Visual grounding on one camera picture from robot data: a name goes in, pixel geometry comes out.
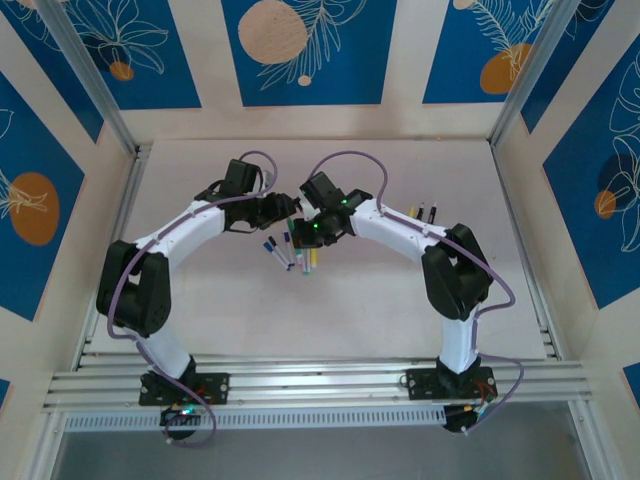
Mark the black controller circuit board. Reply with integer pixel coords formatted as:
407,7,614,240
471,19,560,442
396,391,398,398
159,404,202,428

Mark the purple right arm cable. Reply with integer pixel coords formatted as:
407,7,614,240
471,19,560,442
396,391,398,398
308,151,525,436

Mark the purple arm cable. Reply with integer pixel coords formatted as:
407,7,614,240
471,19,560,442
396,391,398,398
308,151,525,436
107,149,280,448

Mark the aluminium side rail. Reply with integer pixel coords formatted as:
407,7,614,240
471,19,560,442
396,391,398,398
490,142,561,361
74,143,154,371

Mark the aluminium mounting rail beam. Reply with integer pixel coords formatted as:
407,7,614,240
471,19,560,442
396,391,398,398
42,355,596,415

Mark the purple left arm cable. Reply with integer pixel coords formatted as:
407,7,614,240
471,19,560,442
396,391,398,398
107,149,280,448

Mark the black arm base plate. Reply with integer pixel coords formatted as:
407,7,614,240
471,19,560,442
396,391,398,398
138,372,231,407
405,367,497,402

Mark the white slotted cable duct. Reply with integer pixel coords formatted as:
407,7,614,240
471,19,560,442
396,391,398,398
63,405,447,434

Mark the aluminium frame post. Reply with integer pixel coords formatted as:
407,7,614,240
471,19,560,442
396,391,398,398
489,0,586,147
37,0,140,157

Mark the black cable connector block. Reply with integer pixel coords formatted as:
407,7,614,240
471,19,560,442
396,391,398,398
442,403,475,435

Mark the aluminium frame leg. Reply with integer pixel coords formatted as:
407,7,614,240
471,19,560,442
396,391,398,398
567,399,604,480
29,412,69,480

